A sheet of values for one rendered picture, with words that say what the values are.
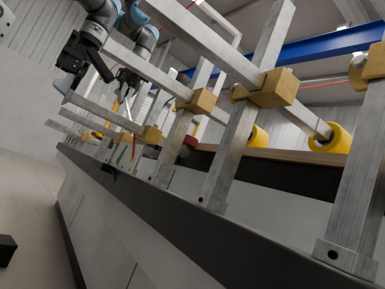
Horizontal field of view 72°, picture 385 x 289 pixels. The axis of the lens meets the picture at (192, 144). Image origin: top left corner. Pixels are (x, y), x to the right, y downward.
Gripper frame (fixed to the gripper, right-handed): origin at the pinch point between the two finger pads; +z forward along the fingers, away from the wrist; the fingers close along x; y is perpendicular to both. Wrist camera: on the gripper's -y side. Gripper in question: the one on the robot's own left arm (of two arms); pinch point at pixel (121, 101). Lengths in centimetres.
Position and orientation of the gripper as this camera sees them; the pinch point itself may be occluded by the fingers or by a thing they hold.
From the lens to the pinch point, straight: 114.0
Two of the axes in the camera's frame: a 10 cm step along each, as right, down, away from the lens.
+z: -3.7, 9.1, -1.7
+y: -7.4, -1.8, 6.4
